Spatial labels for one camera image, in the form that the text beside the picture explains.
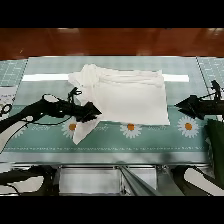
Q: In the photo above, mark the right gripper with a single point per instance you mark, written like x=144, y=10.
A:
x=191, y=106

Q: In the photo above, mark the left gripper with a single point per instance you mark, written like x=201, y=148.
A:
x=85, y=111

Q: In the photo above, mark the white T-shirt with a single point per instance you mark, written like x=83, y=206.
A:
x=130, y=100

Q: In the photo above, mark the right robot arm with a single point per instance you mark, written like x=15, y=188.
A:
x=213, y=106

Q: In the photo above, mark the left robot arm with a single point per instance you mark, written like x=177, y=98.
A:
x=33, y=111

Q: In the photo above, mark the silver frame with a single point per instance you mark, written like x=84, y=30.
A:
x=133, y=180

